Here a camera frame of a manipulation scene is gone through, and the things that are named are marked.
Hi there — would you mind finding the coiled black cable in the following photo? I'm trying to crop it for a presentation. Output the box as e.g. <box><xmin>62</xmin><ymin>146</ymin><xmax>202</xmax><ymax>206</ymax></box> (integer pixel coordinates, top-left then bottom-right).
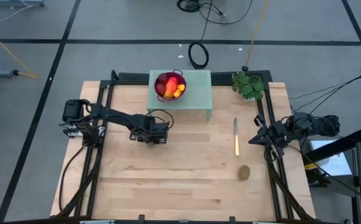
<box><xmin>188</xmin><ymin>0</ymin><xmax>214</xmax><ymax>70</ymax></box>

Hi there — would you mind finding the black diagonal support beam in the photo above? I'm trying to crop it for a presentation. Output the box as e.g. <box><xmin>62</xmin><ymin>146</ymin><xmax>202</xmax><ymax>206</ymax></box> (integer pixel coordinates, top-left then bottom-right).
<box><xmin>303</xmin><ymin>128</ymin><xmax>361</xmax><ymax>162</ymax></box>

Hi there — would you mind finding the white blue sheet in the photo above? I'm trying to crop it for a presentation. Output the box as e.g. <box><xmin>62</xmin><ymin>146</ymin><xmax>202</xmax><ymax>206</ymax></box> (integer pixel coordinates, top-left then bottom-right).
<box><xmin>310</xmin><ymin>141</ymin><xmax>354</xmax><ymax>177</ymax></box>

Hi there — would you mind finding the grey flat floor base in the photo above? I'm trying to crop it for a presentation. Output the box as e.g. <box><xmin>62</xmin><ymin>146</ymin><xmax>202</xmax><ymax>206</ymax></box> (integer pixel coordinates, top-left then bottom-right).
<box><xmin>0</xmin><ymin>0</ymin><xmax>46</xmax><ymax>7</ymax></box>

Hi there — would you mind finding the green perforated metal shelf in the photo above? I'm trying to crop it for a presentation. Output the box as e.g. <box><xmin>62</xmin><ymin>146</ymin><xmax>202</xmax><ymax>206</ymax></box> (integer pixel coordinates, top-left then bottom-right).
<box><xmin>146</xmin><ymin>69</ymin><xmax>214</xmax><ymax>121</ymax></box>

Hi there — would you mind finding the purple plastic colander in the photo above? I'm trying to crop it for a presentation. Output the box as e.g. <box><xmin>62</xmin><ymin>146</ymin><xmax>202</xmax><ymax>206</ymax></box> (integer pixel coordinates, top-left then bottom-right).
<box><xmin>154</xmin><ymin>69</ymin><xmax>187</xmax><ymax>103</ymax></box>

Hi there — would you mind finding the thick black base cable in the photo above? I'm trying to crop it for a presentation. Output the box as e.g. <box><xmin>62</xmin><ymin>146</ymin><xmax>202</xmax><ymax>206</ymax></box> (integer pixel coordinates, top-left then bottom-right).
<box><xmin>58</xmin><ymin>144</ymin><xmax>87</xmax><ymax>214</ymax></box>

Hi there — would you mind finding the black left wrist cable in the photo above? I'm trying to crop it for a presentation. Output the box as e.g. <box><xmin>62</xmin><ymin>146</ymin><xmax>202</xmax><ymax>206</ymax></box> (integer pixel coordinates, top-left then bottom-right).
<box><xmin>145</xmin><ymin>108</ymin><xmax>175</xmax><ymax>129</ymax></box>

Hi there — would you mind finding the knife with cream handle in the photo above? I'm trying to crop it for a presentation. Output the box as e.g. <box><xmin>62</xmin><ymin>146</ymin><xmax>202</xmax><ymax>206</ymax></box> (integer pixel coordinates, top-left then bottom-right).
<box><xmin>233</xmin><ymin>117</ymin><xmax>240</xmax><ymax>157</ymax></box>

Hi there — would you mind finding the red orange mango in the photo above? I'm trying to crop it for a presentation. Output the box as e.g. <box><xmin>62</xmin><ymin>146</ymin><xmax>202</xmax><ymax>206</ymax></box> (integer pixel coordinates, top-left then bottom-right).
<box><xmin>163</xmin><ymin>76</ymin><xmax>179</xmax><ymax>100</ymax></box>

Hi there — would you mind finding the green plant in white pot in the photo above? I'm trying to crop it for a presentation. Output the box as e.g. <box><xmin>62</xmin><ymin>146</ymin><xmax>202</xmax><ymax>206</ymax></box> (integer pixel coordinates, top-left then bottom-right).
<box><xmin>232</xmin><ymin>70</ymin><xmax>265</xmax><ymax>102</ymax></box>

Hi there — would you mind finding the yellow floor cable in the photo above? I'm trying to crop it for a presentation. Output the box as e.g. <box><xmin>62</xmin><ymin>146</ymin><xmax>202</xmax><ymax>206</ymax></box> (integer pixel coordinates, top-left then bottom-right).
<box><xmin>0</xmin><ymin>24</ymin><xmax>40</xmax><ymax>80</ymax></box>

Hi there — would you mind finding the long yellow cable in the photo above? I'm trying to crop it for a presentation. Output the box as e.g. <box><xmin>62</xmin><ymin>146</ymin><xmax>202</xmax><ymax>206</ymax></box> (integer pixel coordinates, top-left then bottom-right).
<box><xmin>244</xmin><ymin>0</ymin><xmax>270</xmax><ymax>71</ymax></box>

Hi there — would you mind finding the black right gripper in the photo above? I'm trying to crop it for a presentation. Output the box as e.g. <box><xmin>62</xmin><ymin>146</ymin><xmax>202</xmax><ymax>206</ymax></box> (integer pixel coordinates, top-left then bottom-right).
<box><xmin>248</xmin><ymin>114</ymin><xmax>294</xmax><ymax>160</ymax></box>

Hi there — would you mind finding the tangled black cable bundle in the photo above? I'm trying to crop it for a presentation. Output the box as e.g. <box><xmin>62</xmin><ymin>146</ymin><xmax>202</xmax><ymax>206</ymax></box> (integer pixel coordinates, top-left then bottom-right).
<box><xmin>176</xmin><ymin>0</ymin><xmax>253</xmax><ymax>26</ymax></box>

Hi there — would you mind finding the black metal table frame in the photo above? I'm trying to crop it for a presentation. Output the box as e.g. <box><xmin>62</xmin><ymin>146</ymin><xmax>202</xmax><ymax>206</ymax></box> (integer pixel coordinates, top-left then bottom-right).
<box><xmin>55</xmin><ymin>70</ymin><xmax>317</xmax><ymax>223</ymax></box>

